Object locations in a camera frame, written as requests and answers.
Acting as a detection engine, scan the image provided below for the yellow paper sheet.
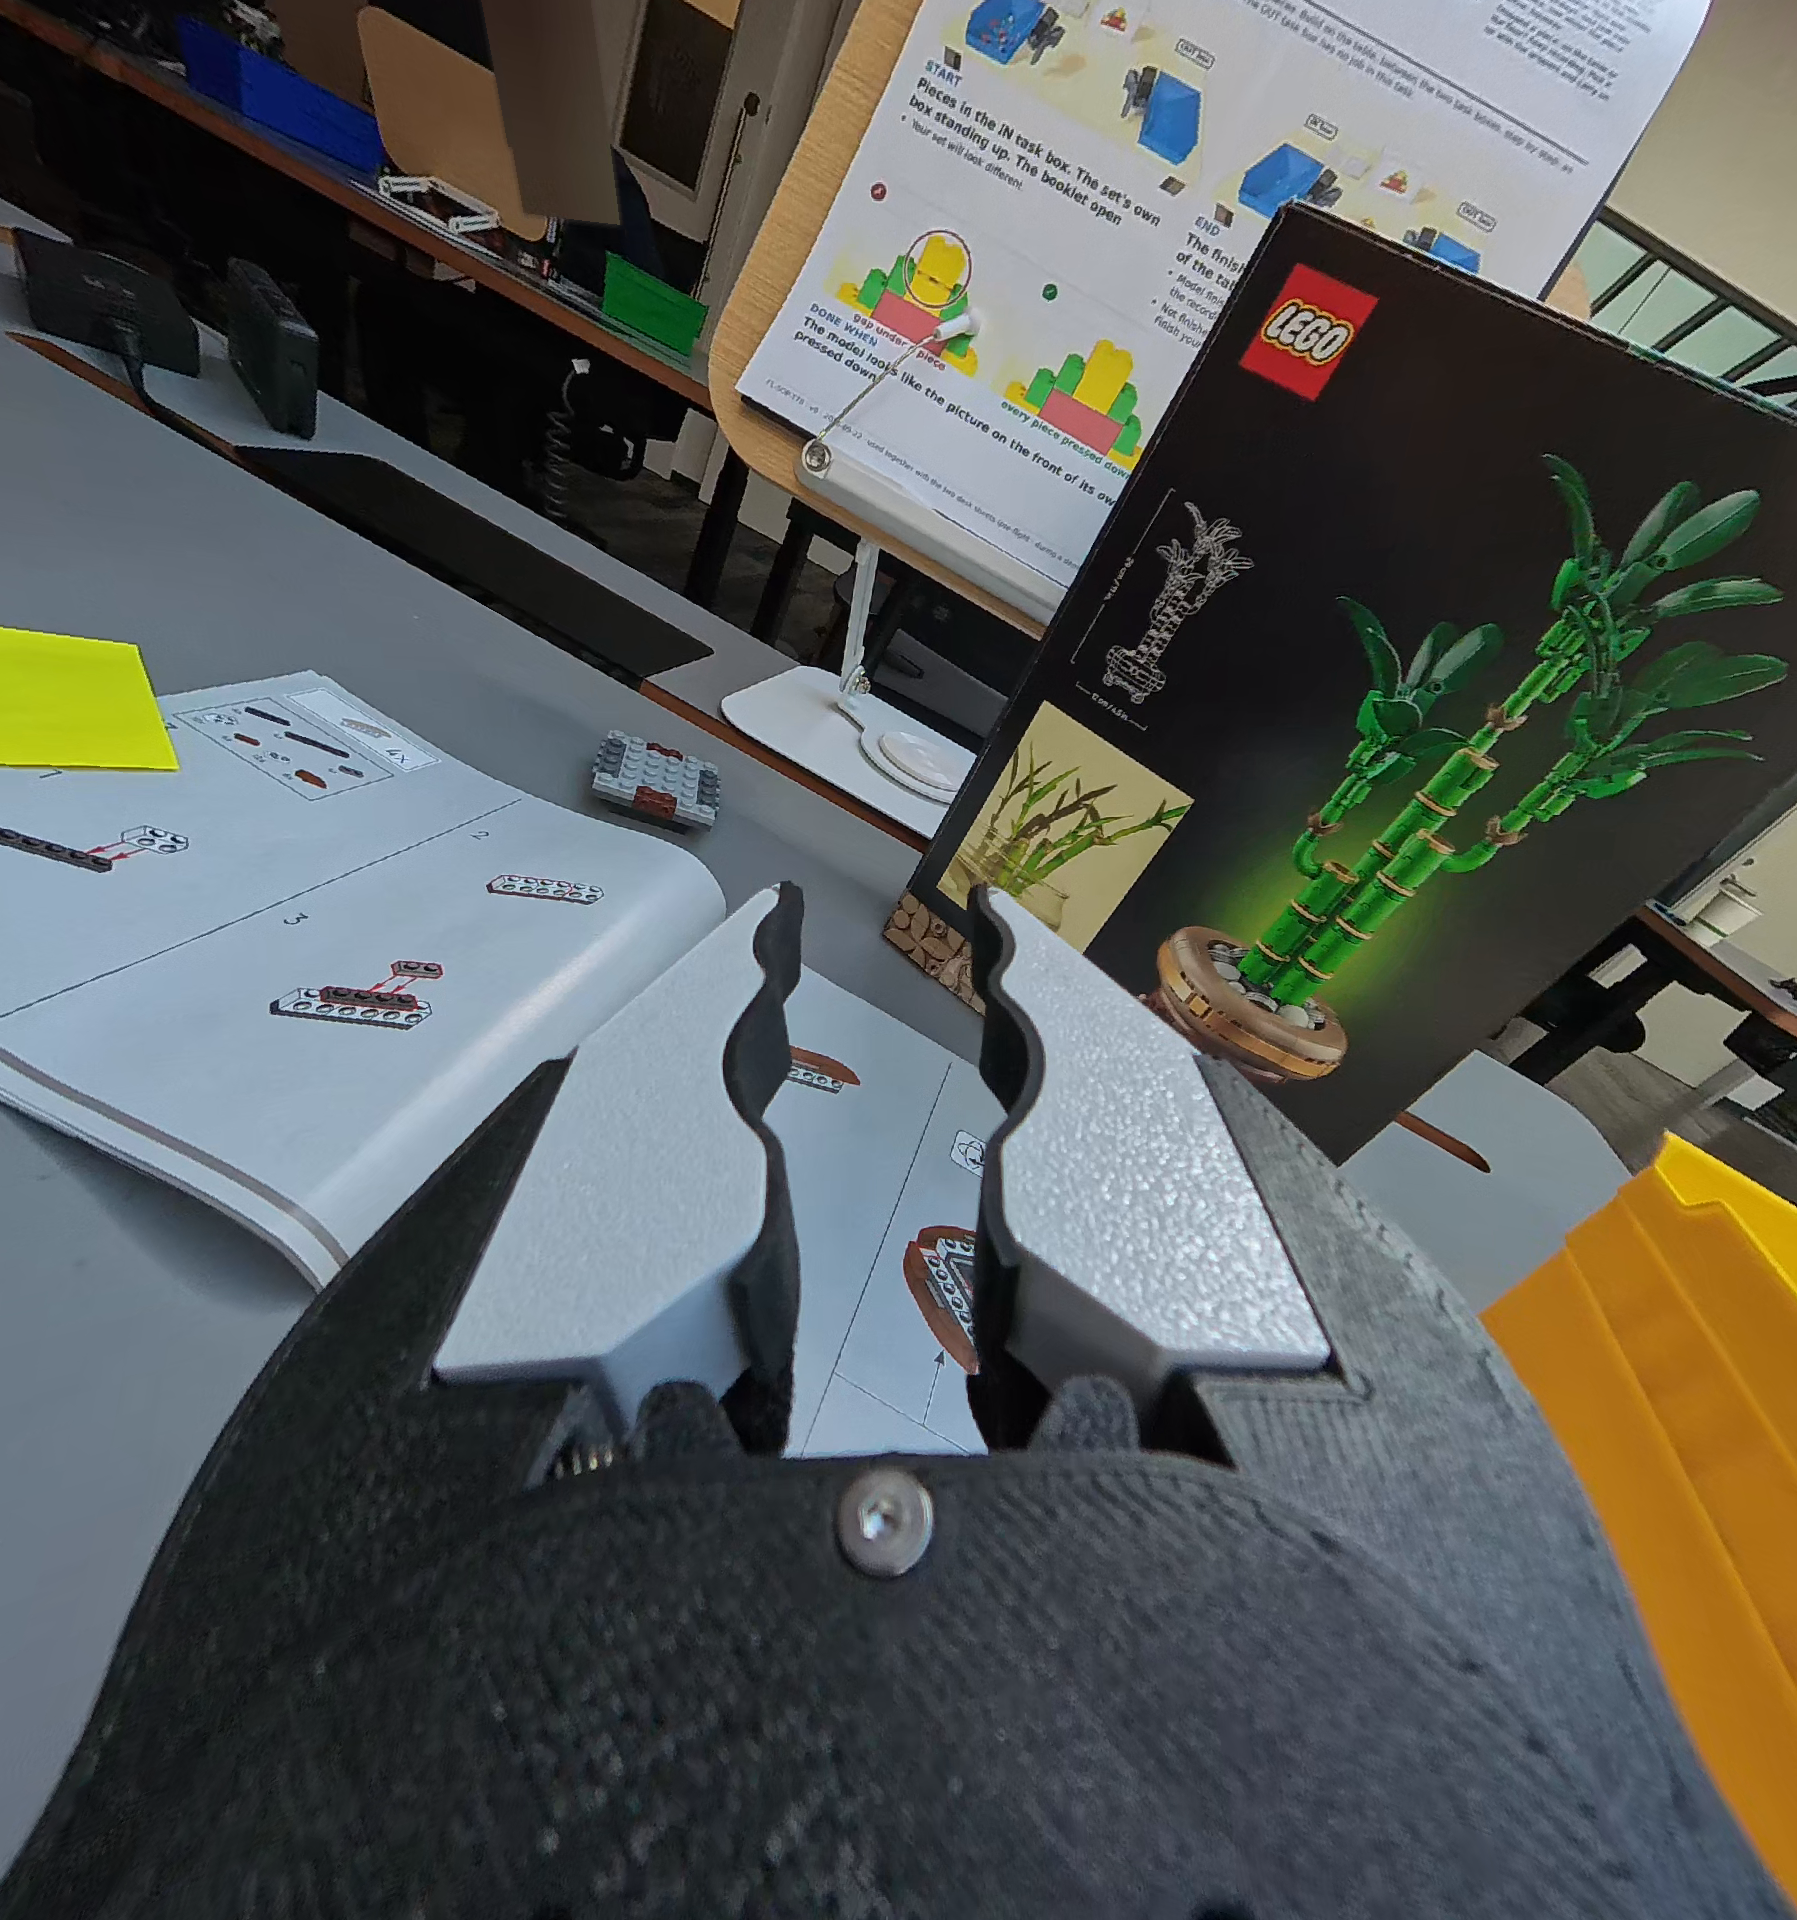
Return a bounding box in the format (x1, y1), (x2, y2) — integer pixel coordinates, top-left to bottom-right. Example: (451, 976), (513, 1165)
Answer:
(0, 618), (180, 769)

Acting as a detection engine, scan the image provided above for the black rectangular device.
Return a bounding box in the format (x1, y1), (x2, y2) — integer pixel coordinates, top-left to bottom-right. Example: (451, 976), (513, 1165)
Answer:
(225, 256), (322, 442)

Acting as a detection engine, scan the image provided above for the black power adapter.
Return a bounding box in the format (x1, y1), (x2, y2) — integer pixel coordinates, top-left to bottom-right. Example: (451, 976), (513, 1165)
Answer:
(13, 227), (204, 379)

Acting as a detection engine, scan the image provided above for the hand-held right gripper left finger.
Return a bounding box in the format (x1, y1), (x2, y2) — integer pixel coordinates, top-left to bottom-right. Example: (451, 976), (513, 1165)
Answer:
(434, 885), (804, 1455)

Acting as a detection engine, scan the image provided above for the printed task instruction sheet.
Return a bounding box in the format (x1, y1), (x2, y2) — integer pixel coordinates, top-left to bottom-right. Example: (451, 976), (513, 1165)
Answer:
(733, 0), (1719, 527)

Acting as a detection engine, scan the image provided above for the white truss frame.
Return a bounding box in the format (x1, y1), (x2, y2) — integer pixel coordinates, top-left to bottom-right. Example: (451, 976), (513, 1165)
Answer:
(377, 171), (506, 233)

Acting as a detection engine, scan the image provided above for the green storage bin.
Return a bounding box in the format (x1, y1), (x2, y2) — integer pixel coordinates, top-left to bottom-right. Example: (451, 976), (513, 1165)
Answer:
(602, 251), (710, 357)

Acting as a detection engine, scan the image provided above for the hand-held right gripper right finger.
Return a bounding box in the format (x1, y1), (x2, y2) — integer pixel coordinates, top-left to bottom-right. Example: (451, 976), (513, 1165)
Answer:
(970, 888), (1332, 1447)

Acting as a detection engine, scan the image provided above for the yellow plastic bin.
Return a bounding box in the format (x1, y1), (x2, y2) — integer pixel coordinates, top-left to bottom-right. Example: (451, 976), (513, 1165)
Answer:
(1484, 1132), (1797, 1920)

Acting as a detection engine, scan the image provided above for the plywood chair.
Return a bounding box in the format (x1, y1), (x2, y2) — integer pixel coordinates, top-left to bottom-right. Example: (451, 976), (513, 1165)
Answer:
(358, 7), (557, 245)

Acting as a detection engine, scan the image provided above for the grey brown lego base assembly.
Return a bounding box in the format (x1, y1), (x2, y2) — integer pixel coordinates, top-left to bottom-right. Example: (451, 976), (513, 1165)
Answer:
(591, 728), (728, 830)

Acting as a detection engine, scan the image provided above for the wooden document stand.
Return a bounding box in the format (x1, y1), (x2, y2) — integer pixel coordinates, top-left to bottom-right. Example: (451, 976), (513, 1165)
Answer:
(708, 0), (1141, 841)

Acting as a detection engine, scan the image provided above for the blue storage bin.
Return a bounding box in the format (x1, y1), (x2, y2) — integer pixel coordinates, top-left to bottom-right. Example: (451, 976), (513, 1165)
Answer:
(178, 14), (391, 173)

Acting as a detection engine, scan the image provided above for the lego instruction booklet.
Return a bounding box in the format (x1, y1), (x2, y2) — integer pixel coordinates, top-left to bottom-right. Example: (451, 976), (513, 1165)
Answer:
(0, 669), (991, 1461)

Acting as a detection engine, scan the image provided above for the black lego set box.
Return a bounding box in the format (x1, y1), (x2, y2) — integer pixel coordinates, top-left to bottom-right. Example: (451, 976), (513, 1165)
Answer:
(884, 202), (1797, 1165)

